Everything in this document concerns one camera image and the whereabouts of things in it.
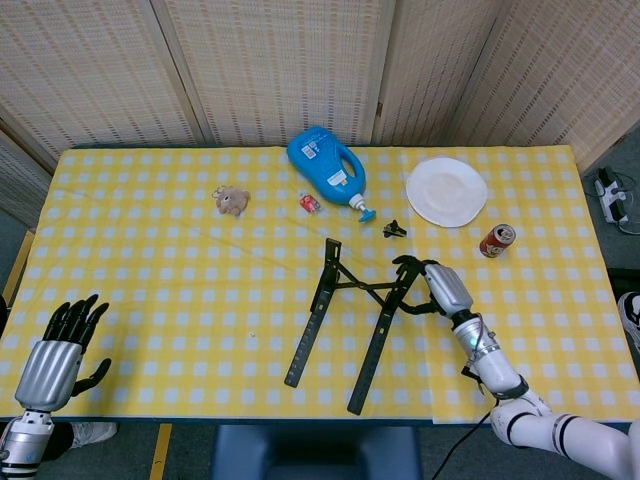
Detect black folding laptop stand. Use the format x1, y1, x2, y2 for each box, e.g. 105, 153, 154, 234
283, 237, 429, 417

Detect yellow white checkered tablecloth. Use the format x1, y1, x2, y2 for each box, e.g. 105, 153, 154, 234
0, 145, 636, 426

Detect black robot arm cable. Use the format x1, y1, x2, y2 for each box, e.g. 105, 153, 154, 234
432, 407, 494, 480

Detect white paper plate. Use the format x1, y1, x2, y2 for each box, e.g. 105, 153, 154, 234
405, 156, 489, 229

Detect thin cable by power strip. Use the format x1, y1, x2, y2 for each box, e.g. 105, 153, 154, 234
612, 169, 640, 236

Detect blue detergent pump bottle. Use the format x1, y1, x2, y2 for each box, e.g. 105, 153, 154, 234
286, 125, 379, 225

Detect white and black shoe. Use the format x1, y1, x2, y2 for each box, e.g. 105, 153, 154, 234
617, 292, 640, 356

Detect white sneaker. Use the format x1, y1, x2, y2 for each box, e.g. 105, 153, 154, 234
69, 421, 120, 450

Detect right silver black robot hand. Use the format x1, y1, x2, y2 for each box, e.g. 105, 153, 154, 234
392, 254, 475, 320

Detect woven folding screen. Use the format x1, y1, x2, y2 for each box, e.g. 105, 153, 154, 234
0, 0, 640, 216

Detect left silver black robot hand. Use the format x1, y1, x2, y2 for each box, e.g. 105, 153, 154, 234
13, 293, 114, 414

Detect white power strip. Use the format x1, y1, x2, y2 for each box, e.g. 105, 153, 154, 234
593, 168, 630, 225

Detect small beige plush toy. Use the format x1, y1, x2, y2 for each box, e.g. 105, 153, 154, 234
214, 185, 252, 218

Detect blue robot base seat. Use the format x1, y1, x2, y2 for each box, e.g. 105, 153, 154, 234
209, 424, 424, 480

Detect red cartoon soda can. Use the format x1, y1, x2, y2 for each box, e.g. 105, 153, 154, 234
479, 223, 518, 260

